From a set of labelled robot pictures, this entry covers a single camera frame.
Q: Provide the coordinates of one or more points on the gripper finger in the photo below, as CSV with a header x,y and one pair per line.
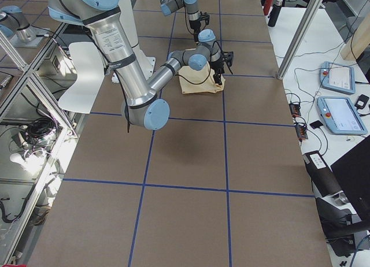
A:
x,y
215,77
219,77

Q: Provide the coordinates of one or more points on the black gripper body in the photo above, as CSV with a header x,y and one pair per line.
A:
x,y
218,67
194,25

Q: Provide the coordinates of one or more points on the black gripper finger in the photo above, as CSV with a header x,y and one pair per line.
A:
x,y
196,39

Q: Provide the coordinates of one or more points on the cream long-sleeve printed shirt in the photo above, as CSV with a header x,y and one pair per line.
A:
x,y
195,74

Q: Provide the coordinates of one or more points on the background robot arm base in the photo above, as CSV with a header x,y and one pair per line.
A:
x,y
15,26

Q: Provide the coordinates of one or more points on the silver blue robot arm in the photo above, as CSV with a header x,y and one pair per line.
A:
x,y
190,6
142,106

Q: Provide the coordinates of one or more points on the black water bottle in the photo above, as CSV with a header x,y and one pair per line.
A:
x,y
274,14

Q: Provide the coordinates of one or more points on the red cylinder bottle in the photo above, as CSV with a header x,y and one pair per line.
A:
x,y
267,6

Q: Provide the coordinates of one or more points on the orange black circuit board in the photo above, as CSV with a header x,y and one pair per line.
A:
x,y
295,109

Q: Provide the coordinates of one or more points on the far blue teach pendant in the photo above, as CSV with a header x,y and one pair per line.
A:
x,y
337,77

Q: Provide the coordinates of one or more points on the blue teach pendant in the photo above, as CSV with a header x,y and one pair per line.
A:
x,y
337,77
340,116

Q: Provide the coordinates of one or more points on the near blue teach pendant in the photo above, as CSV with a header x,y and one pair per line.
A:
x,y
340,116

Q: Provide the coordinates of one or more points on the black box white label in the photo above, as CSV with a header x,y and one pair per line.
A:
x,y
321,174

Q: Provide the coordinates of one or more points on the small black power adapter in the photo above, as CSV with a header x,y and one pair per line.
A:
x,y
361,101

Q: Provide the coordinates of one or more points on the black monitor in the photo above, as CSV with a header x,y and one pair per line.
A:
x,y
352,174

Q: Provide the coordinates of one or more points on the black monitor stand base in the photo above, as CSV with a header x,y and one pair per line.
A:
x,y
344,226

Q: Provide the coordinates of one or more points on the aluminium frame post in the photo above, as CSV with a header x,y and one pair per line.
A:
x,y
297,39

